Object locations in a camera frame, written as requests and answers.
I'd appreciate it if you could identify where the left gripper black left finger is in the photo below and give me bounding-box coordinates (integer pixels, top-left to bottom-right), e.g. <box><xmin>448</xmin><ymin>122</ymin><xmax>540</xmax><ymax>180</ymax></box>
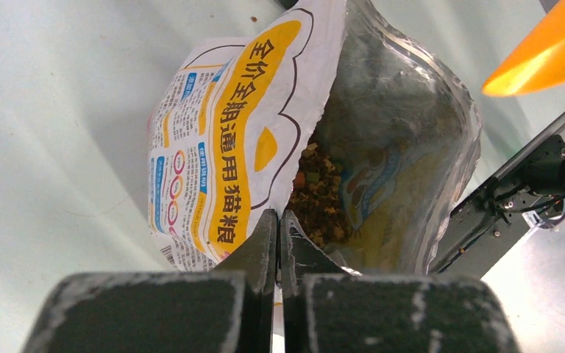
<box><xmin>23</xmin><ymin>210</ymin><xmax>277</xmax><ymax>352</ymax></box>

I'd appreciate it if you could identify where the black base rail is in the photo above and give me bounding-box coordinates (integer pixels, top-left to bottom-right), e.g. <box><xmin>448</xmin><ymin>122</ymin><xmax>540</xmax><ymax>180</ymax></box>
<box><xmin>428</xmin><ymin>92</ymin><xmax>565</xmax><ymax>281</ymax></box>

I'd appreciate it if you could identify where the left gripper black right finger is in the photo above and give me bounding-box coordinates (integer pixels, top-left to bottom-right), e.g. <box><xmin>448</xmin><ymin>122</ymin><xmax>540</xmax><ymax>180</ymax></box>
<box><xmin>280</xmin><ymin>211</ymin><xmax>519</xmax><ymax>352</ymax></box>

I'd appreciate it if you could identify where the cat food bag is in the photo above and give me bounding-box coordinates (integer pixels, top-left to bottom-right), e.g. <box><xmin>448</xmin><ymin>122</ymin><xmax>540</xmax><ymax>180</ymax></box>
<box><xmin>147</xmin><ymin>1</ymin><xmax>481</xmax><ymax>274</ymax></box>

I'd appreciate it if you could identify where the yellow plastic food scoop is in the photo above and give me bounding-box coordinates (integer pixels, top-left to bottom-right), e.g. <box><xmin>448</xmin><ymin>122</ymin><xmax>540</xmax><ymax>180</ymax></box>
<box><xmin>482</xmin><ymin>0</ymin><xmax>565</xmax><ymax>97</ymax></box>

